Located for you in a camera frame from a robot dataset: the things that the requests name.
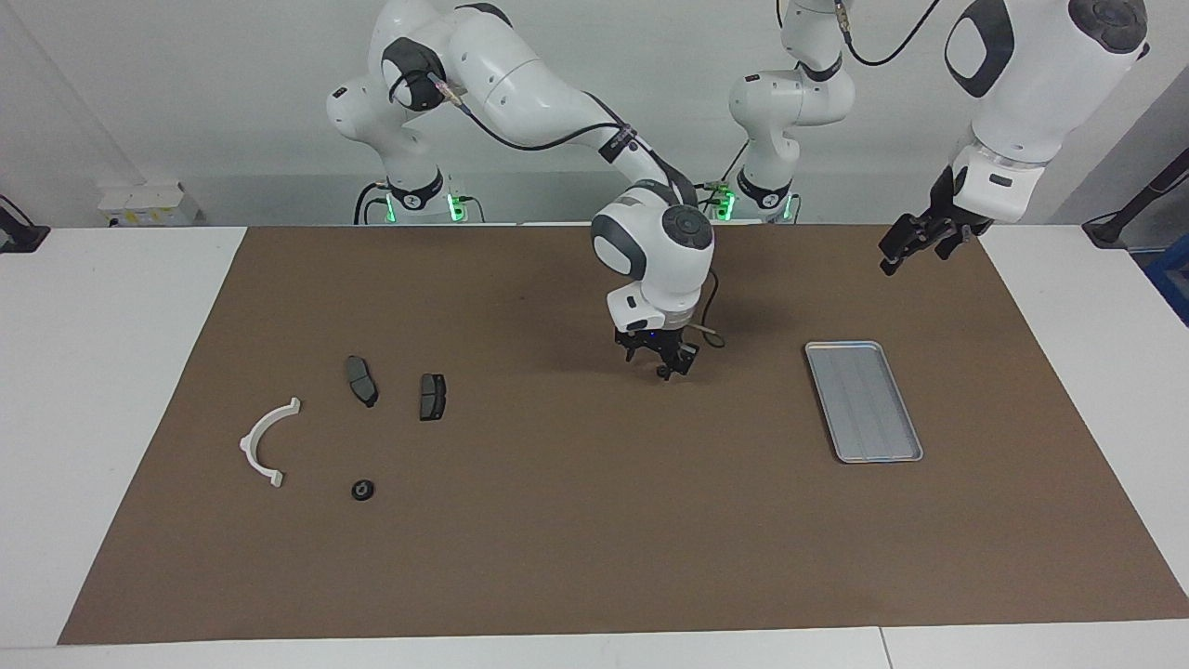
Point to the black angled stand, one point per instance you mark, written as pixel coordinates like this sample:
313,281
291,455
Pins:
1129,209

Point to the black table clamp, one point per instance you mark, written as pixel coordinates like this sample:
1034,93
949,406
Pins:
20,237

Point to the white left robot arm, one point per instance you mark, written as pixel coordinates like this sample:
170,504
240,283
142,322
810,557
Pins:
1040,84

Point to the white curved plastic bracket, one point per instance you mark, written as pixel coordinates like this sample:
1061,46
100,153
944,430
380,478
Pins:
249,446

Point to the silver metal tray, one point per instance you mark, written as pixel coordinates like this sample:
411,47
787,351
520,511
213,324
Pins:
864,404

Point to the blue bin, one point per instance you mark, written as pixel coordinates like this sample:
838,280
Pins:
1172,283

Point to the long dark brake pad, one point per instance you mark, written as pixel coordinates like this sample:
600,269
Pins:
360,379

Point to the white background box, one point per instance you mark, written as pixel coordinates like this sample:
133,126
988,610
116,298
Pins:
149,203

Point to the brown table mat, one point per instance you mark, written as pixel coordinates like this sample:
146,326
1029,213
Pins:
594,520

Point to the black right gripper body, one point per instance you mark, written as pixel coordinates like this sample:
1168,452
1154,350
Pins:
655,339

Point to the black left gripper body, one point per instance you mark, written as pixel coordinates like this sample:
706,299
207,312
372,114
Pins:
946,218

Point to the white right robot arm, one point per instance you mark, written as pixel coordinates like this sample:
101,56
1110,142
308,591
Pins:
520,84

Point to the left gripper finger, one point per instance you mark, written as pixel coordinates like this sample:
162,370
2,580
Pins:
952,246
903,243

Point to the short dark brake pad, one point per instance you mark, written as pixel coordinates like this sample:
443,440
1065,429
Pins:
433,397

